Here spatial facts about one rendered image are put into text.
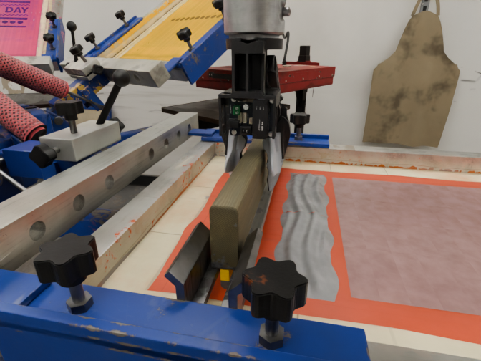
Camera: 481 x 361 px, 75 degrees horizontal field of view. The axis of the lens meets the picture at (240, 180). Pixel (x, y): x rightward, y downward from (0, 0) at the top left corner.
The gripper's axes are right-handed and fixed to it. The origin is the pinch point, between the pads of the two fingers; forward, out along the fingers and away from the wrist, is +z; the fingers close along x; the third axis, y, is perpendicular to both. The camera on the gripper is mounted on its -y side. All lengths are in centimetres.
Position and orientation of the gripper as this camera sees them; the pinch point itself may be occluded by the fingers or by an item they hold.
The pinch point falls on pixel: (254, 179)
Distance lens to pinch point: 49.2
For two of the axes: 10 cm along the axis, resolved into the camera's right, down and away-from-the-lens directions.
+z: 0.0, 9.2, 3.9
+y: -2.0, 3.8, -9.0
